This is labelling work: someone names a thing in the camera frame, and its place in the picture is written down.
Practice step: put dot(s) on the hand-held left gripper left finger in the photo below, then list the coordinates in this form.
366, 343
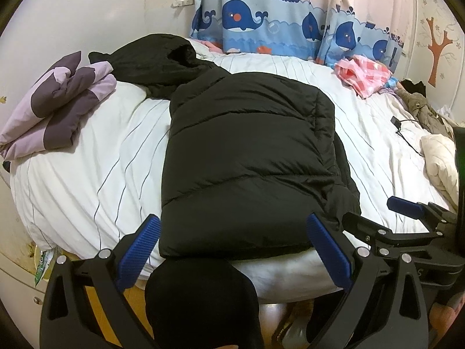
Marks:
140, 251

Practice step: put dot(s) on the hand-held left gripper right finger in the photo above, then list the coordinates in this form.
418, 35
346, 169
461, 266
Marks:
328, 251

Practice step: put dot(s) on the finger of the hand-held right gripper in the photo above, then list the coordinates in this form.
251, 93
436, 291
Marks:
367, 229
403, 203

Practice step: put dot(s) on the black puffer jacket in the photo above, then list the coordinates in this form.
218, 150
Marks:
247, 160

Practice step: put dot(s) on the dark clothes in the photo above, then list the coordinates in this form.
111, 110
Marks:
414, 87

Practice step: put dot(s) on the cream cloth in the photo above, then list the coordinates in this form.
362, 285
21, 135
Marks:
439, 163

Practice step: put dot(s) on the white striped bed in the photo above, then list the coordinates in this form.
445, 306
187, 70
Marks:
109, 160

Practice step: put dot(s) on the olive coat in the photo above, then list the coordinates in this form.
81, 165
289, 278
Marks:
421, 109

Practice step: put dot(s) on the green plastic bag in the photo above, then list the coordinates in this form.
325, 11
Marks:
43, 267

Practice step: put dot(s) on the white drawer cabinet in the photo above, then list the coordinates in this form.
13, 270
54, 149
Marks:
21, 298

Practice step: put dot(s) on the pink checked cloth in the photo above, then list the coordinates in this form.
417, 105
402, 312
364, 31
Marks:
359, 74

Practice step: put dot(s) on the purple and lavender jacket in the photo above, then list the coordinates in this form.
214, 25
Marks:
54, 105

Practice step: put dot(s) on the black hooded coat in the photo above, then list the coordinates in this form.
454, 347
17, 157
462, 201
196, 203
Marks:
145, 61

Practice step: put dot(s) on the white pillow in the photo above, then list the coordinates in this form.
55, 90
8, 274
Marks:
203, 52

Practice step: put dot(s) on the whale print curtain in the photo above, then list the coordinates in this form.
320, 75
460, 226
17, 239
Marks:
250, 18

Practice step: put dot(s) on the brown tree wall sticker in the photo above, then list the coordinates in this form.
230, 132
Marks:
434, 58

